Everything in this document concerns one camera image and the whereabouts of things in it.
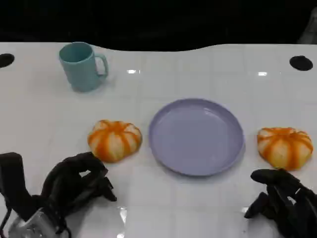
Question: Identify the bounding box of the pale green mug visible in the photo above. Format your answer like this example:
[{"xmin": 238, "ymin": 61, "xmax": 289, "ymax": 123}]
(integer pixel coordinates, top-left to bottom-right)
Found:
[{"xmin": 58, "ymin": 41, "xmax": 109, "ymax": 93}]

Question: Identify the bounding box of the lilac plate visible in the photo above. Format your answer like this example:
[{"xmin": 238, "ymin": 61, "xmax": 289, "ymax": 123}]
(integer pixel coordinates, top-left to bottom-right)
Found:
[{"xmin": 148, "ymin": 98, "xmax": 246, "ymax": 177}]

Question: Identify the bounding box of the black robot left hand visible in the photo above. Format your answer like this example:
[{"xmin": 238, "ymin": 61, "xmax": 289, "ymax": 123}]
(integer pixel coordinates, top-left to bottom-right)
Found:
[{"xmin": 41, "ymin": 151, "xmax": 117, "ymax": 221}]

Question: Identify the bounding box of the pale grey background object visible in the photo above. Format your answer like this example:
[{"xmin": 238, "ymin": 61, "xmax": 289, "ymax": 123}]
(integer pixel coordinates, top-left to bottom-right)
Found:
[{"xmin": 297, "ymin": 7, "xmax": 317, "ymax": 45}]

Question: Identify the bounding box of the black table cable grommet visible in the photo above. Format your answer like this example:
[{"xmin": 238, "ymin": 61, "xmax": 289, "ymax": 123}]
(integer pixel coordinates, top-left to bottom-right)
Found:
[
  {"xmin": 289, "ymin": 56, "xmax": 314, "ymax": 71},
  {"xmin": 0, "ymin": 53, "xmax": 15, "ymax": 68}
]

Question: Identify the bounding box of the orange and white bread roll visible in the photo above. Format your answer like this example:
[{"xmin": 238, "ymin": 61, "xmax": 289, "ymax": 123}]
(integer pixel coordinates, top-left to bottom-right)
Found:
[
  {"xmin": 88, "ymin": 119, "xmax": 143, "ymax": 163},
  {"xmin": 257, "ymin": 127, "xmax": 314, "ymax": 171}
]

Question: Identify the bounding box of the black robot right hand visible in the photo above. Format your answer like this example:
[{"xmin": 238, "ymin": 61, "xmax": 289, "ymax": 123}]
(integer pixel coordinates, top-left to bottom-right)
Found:
[{"xmin": 244, "ymin": 168, "xmax": 317, "ymax": 238}]

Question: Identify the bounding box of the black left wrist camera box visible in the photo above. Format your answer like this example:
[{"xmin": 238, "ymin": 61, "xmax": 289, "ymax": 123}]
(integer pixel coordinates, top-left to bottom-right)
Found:
[{"xmin": 0, "ymin": 152, "xmax": 34, "ymax": 221}]

